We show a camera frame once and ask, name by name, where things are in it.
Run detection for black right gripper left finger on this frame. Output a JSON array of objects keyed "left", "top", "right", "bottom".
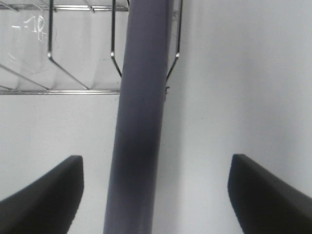
[{"left": 0, "top": 156, "right": 84, "bottom": 234}]

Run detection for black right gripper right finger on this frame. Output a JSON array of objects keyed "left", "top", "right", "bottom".
[{"left": 227, "top": 154, "right": 312, "bottom": 234}]

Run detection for grey brush black bristles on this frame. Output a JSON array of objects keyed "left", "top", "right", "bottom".
[{"left": 103, "top": 0, "right": 174, "bottom": 234}]

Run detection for chrome wire dish rack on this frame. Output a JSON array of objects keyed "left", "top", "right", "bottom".
[{"left": 0, "top": 0, "right": 183, "bottom": 96}]

